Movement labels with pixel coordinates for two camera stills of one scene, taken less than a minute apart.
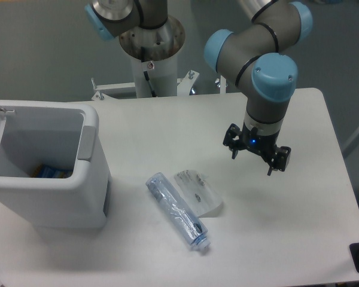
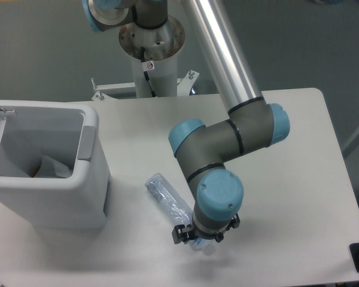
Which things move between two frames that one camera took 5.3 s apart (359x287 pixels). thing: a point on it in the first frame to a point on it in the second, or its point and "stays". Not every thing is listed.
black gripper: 251,139 to 180,233
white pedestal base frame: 182,85 stays
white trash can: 48,163 stays
